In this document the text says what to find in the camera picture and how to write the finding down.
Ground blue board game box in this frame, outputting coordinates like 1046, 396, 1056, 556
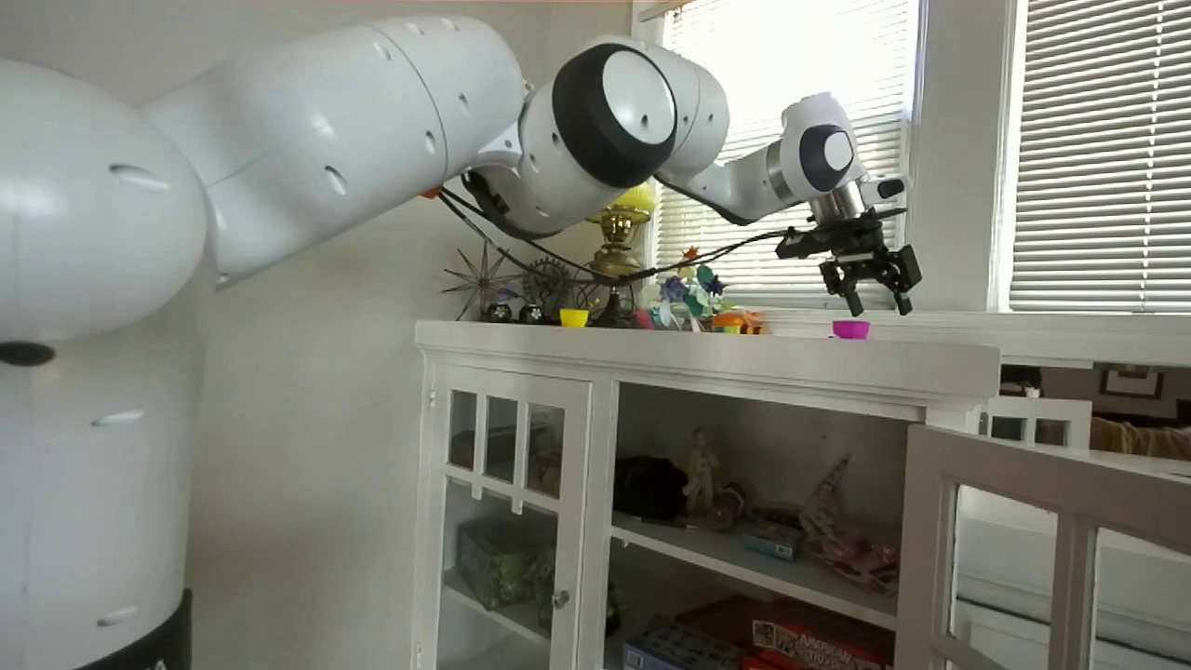
623, 623, 742, 670

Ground metal starburst ornament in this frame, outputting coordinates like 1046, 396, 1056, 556
448, 241, 512, 322

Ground figurines on cabinet shelf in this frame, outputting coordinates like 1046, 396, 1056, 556
683, 432, 902, 593

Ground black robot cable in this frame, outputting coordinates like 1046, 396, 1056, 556
432, 184, 910, 291

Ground colourful toy flower figure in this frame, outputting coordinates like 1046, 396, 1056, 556
650, 251, 726, 333

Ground red board game boxes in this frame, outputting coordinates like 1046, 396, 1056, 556
689, 600, 892, 670

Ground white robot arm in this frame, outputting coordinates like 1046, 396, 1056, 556
0, 16, 918, 670

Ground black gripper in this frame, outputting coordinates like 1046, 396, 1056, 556
777, 211, 925, 318

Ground white glass-door cabinet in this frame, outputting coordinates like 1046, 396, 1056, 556
412, 322, 998, 670

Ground open white cabinet door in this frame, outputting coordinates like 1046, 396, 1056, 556
892, 428, 1191, 670

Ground small yellow bowl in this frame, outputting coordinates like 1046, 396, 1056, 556
560, 308, 588, 327

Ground brass lamp yellow shade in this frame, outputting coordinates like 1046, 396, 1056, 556
591, 184, 655, 327

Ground small pink bowl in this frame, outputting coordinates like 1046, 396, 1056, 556
832, 322, 873, 342

